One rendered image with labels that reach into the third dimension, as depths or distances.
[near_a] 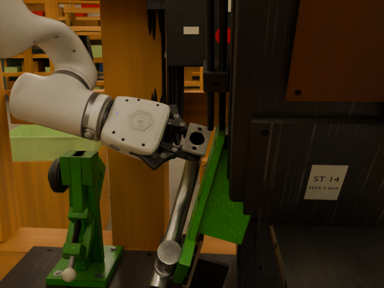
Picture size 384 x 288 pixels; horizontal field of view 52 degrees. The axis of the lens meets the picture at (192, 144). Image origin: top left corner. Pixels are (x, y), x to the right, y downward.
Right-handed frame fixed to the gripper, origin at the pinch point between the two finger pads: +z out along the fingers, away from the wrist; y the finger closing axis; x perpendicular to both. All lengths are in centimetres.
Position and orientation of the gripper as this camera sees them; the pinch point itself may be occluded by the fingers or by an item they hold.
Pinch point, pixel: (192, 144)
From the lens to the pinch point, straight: 68.8
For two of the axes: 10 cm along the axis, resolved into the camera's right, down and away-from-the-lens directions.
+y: 2.5, -8.4, 4.8
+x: -1.2, 4.7, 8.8
